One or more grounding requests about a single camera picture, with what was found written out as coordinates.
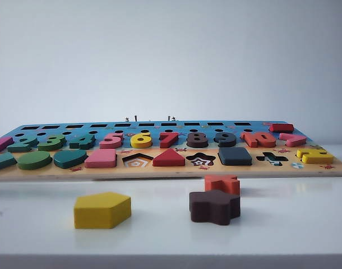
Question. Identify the pink angled sign piece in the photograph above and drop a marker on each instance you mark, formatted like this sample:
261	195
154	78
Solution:
293	140

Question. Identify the dark grey square block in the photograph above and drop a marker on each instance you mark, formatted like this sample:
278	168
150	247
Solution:
235	157

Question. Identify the teal parallelogram block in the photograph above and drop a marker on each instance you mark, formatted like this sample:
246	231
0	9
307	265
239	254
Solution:
2	162

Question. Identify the green number three piece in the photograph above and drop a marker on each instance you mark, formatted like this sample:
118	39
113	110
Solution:
51	145

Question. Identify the orange number ten piece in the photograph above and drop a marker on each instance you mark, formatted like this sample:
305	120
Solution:
258	141

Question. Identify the yellow number six piece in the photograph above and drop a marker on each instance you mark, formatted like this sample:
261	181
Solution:
140	144

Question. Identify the pink number five piece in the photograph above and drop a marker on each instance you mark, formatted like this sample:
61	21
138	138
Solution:
110	144

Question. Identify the pink trapezoid block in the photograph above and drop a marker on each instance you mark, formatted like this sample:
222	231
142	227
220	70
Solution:
101	161

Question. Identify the red number seven piece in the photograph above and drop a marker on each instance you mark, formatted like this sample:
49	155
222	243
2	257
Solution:
168	143

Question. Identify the pink number one piece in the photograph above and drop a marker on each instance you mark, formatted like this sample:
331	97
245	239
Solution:
1	145

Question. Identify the teal teardrop block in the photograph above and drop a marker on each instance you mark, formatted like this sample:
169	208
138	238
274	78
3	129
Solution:
70	159

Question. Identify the red triangle block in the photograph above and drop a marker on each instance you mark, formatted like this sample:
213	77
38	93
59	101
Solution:
169	160

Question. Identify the dark green number four piece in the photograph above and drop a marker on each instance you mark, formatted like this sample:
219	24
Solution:
81	144

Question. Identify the orange cross block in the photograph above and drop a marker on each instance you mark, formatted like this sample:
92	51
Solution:
221	182

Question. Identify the teal number two piece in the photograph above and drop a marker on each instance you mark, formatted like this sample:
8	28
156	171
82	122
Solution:
22	146

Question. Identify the yellow equals sign piece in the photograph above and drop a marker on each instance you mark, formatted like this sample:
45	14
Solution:
316	158

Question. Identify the red minus sign piece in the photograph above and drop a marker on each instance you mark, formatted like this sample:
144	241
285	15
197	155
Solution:
281	128

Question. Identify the green oval block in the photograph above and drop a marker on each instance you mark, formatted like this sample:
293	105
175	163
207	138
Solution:
33	161

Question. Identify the brown number eight piece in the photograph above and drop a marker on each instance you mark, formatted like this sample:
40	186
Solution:
196	144

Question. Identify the brown star block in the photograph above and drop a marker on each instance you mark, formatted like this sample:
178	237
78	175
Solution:
213	207

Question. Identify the colourful wooden puzzle board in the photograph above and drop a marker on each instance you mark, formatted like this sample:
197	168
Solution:
173	169

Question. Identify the yellow pentagon block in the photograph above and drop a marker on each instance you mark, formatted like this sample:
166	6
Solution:
101	210

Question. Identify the dark grey number nine piece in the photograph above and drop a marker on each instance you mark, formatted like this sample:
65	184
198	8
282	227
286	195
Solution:
227	143

